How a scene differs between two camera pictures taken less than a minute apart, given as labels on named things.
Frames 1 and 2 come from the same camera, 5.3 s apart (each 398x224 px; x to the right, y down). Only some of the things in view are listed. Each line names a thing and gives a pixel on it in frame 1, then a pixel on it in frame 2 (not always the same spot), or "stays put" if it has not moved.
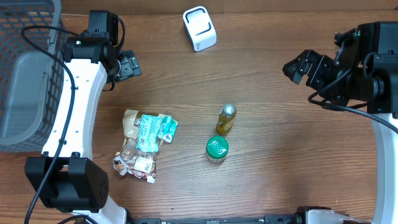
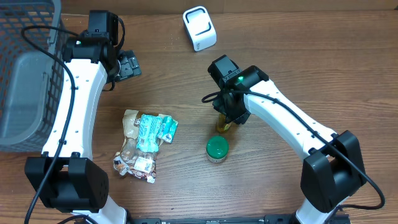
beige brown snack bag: [140, 163] to [163, 116]
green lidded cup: [216, 149] stays put
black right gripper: [319, 67] to [221, 107]
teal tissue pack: [168, 128] stays put
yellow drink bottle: [226, 116] stays put
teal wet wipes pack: [147, 140] stays put
